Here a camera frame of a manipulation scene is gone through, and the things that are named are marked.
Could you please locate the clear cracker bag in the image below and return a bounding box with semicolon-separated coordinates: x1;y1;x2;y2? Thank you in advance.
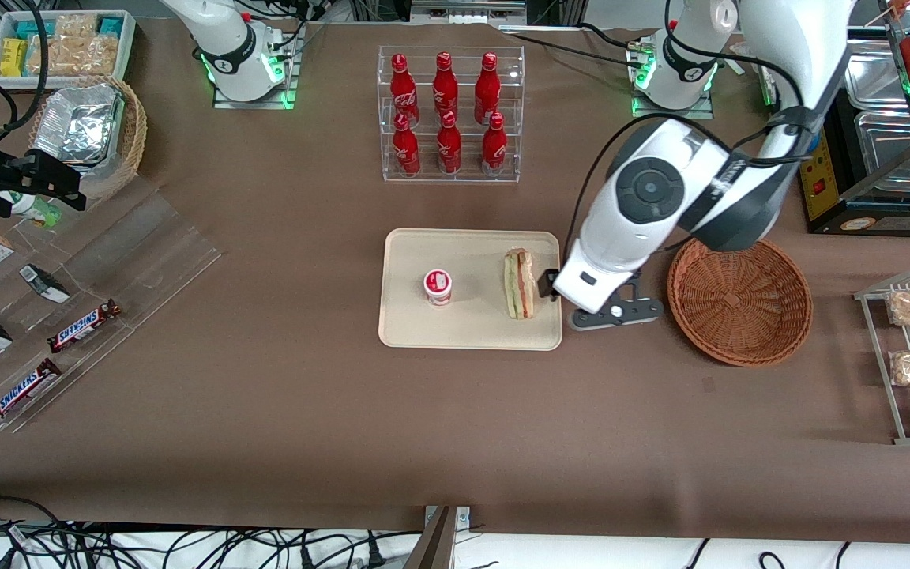
56;14;100;39
28;36;120;77

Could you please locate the clear acrylic bottle rack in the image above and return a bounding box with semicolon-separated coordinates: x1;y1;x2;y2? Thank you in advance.
377;45;526;184

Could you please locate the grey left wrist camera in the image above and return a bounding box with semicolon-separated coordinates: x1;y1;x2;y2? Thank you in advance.
570;273;665;330

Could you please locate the cream plastic tray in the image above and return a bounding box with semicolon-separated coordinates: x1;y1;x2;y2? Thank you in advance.
378;228;563;351

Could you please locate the black and yellow box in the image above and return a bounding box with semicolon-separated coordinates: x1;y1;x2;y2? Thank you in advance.
799;24;910;238

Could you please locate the grey metal wire rack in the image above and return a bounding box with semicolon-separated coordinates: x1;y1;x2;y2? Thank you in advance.
853;263;910;447

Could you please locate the snickers chocolate bar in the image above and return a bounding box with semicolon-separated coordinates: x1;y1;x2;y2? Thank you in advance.
47;299;122;354
0;358;63;428

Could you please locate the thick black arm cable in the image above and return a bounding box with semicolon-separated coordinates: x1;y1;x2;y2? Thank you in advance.
0;0;51;143

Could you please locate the grey metal bracket beam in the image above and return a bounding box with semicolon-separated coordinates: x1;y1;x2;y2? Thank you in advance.
404;506;472;569

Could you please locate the black table cable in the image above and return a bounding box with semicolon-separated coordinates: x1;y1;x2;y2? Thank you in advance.
502;22;653;64

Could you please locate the red cola bottle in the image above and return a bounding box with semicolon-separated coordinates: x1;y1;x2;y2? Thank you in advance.
432;51;460;123
436;111;463;175
474;52;501;126
392;112;422;177
481;112;508;177
389;53;421;127

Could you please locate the red white yogurt cup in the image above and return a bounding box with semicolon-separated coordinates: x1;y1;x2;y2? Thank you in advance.
423;269;454;307

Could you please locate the silver foil pack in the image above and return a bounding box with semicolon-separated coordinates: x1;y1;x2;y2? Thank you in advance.
32;85;126;164

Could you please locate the yellow snack pack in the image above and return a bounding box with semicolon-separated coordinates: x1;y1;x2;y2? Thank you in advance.
0;38;29;77

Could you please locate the steel warmer pan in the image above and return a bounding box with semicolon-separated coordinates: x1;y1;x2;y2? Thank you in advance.
854;111;910;194
846;40;910;111

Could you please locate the aluminium frame profile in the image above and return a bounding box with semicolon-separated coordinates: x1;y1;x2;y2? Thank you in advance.
408;0;528;18

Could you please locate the white plastic bin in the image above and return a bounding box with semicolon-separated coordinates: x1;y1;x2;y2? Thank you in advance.
0;9;137;89

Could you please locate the brown round wicker basket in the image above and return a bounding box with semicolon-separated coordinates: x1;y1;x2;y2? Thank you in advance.
667;237;814;367

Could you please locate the black cable tangle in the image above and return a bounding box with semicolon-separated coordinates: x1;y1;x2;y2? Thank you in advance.
0;496;424;569

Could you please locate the triangle sandwich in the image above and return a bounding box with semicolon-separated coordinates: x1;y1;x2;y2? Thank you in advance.
502;247;536;321

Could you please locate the small green white bottle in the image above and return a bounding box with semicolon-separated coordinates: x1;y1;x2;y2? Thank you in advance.
0;190;62;228

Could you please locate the clear acrylic stepped display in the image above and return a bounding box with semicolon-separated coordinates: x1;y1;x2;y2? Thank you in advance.
0;174;223;434

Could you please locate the brown table cover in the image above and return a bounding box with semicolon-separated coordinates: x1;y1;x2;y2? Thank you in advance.
0;16;910;546

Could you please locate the tan wicker basket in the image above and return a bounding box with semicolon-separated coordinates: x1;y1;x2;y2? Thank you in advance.
27;75;148;202

